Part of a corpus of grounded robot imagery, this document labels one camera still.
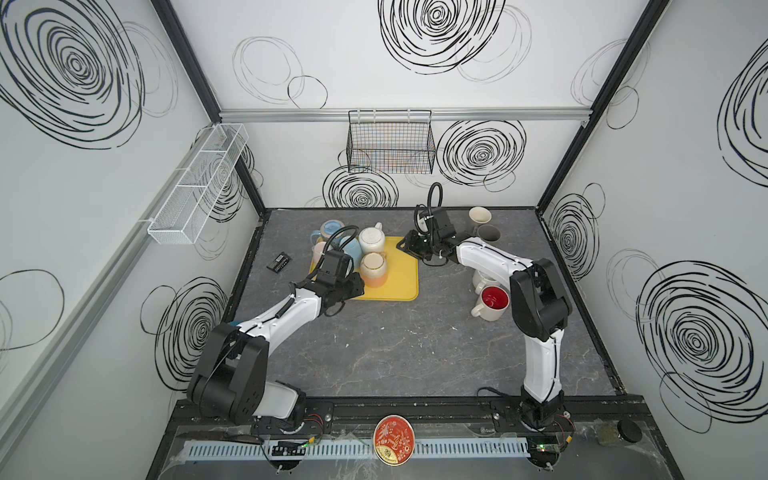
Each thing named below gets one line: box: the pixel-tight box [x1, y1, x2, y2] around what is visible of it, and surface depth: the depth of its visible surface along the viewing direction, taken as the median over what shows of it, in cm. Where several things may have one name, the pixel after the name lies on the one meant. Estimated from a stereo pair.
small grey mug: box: [468, 206, 493, 224], surface depth 108 cm
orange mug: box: [360, 252, 388, 288], surface depth 96 cm
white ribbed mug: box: [358, 221, 386, 253], surface depth 103 cm
